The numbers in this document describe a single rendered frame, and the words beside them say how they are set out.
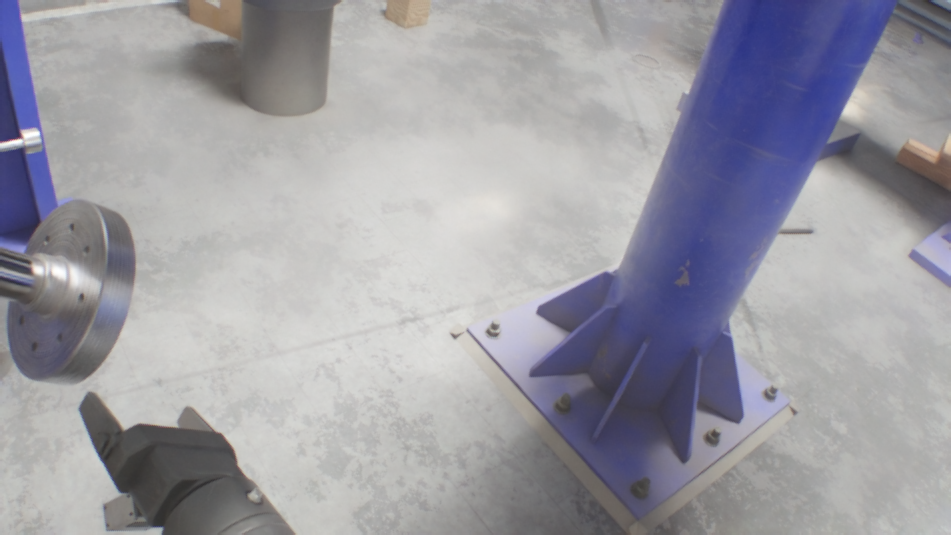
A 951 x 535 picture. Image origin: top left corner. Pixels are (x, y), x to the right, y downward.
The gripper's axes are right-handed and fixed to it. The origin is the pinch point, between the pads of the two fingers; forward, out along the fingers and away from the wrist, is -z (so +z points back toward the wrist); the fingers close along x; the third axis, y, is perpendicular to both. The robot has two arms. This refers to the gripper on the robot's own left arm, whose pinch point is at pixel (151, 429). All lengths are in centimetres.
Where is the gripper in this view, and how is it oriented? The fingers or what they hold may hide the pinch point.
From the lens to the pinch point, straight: 64.8
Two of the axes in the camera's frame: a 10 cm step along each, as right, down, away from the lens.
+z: 6.9, 5.0, -5.2
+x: -4.6, -2.6, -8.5
